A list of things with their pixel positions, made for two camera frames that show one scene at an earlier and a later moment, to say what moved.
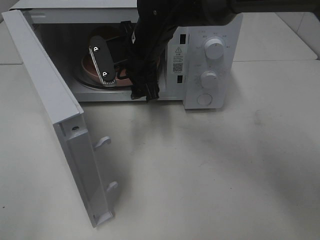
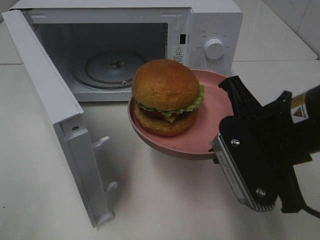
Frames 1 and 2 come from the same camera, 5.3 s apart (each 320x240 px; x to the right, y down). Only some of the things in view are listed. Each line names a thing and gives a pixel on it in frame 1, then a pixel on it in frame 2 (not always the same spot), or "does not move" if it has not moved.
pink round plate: [90, 71] → [196, 143]
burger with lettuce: [107, 32] → [168, 96]
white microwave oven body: [200, 62] does not move
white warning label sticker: [179, 59] does not move
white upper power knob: [214, 48] does not move
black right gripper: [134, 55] → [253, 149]
